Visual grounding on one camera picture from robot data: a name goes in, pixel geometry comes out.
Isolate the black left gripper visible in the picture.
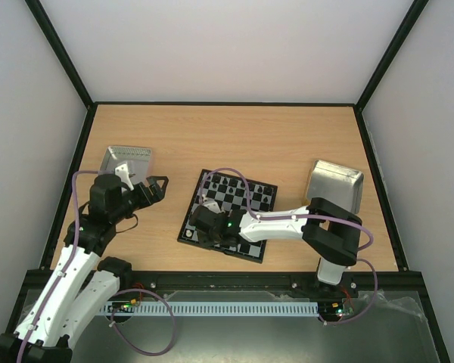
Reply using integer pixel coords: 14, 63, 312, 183
111, 176, 169, 223

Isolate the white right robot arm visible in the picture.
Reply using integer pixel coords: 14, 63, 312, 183
189, 197, 364, 296

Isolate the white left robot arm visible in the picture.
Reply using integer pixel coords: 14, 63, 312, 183
0, 170, 169, 362

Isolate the black silver chess board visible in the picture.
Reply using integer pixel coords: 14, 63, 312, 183
176, 169, 278, 265

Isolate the pink metal tin box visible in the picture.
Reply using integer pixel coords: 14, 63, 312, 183
99, 145, 154, 184

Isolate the yellow metal tin box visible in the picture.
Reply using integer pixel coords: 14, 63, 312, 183
304, 160, 364, 215

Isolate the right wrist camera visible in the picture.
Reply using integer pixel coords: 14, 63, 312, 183
203, 200, 222, 213

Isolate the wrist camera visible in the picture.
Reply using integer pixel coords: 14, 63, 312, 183
203, 200, 222, 213
114, 160, 134, 191

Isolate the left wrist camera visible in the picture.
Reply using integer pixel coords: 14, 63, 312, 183
114, 160, 134, 191

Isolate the light blue cable duct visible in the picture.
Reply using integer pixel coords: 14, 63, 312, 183
117, 302, 319, 317

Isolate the black aluminium frame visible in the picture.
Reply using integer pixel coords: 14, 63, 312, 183
0, 1, 449, 362

